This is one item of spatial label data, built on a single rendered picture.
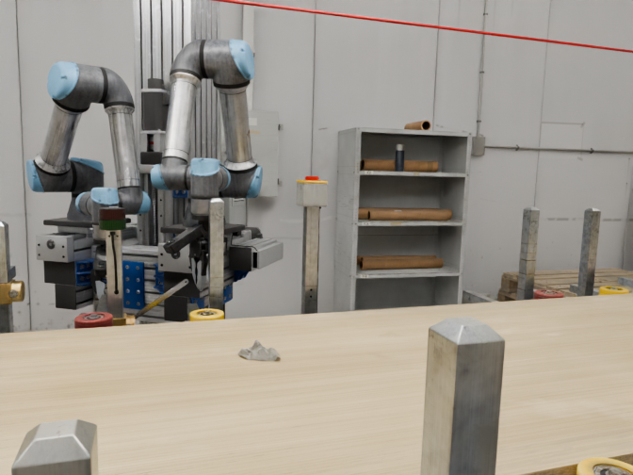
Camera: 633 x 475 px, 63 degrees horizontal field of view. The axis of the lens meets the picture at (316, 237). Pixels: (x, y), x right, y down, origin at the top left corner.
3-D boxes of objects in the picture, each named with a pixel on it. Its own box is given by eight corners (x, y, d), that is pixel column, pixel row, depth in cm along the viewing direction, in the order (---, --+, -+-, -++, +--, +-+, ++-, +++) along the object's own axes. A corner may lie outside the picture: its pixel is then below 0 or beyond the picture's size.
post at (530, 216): (512, 350, 174) (523, 206, 168) (521, 349, 175) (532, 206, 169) (519, 353, 171) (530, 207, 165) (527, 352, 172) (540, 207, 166)
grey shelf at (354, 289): (332, 326, 421) (337, 131, 401) (433, 320, 443) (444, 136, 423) (348, 344, 378) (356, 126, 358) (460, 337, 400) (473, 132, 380)
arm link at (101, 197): (111, 187, 162) (122, 188, 156) (112, 221, 164) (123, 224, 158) (85, 187, 157) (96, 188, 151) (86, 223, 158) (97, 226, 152)
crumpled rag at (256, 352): (230, 352, 99) (230, 341, 98) (257, 345, 104) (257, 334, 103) (260, 366, 93) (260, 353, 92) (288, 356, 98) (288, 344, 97)
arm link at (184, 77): (166, 30, 159) (144, 182, 147) (202, 31, 158) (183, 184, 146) (178, 53, 170) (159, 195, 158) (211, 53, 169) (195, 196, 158)
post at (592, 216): (572, 345, 182) (584, 207, 176) (579, 344, 183) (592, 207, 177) (579, 348, 179) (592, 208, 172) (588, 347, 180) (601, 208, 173)
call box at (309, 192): (295, 207, 146) (296, 179, 145) (318, 207, 148) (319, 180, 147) (302, 209, 139) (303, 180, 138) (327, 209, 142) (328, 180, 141)
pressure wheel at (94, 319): (78, 358, 122) (76, 310, 121) (114, 355, 125) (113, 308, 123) (73, 371, 115) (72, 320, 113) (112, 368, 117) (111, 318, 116)
